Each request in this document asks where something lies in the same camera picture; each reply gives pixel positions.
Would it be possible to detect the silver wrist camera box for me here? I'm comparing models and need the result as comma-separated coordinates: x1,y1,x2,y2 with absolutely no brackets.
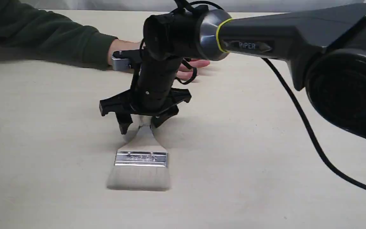
111,49,142,72

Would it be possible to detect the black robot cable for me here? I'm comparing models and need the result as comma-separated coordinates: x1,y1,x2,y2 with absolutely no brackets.
261,57,366,198

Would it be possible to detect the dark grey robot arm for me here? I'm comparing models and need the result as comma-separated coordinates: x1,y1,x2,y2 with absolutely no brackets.
99,0,366,139

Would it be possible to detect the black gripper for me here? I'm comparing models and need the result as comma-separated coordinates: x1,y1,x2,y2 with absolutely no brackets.
99,13,202,135

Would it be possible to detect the person's open bare hand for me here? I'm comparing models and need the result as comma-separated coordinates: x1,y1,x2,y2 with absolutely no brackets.
108,39,210,81

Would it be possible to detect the wide paint brush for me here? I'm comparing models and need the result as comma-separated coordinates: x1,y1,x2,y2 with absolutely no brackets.
106,115,171,191

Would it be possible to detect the dark green sleeved forearm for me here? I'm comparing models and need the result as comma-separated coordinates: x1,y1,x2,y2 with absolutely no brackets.
0,0,140,70

